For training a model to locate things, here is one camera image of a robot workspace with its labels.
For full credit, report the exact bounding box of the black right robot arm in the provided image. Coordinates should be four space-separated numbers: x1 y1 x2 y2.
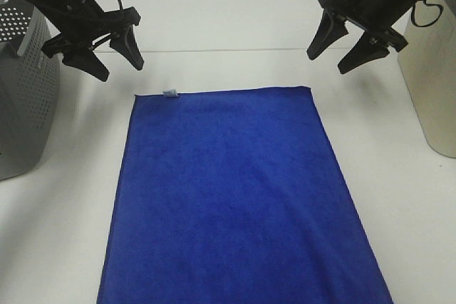
306 0 426 74

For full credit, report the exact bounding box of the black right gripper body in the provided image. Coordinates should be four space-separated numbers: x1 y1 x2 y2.
318 0 408 52

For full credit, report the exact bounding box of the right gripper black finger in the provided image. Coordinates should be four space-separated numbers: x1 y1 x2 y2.
338 31 388 74
306 10 348 61

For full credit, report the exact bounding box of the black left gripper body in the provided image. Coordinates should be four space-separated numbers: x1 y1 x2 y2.
41 0 140 57

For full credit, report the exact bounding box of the grey perforated plastic basket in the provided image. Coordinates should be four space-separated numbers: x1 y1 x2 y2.
1 0 60 179

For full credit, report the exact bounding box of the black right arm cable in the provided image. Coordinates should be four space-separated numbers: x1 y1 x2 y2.
409 0 456 29

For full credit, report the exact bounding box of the beige plastic bin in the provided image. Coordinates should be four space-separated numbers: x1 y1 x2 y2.
398 0 455 158

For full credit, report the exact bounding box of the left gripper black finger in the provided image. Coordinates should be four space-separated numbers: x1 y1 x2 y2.
63 51 109 82
109 28 144 70

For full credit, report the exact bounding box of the blue microfibre towel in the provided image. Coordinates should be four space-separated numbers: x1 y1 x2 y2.
97 86 392 303

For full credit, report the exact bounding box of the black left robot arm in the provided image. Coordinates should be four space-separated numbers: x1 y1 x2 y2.
24 0 144 82

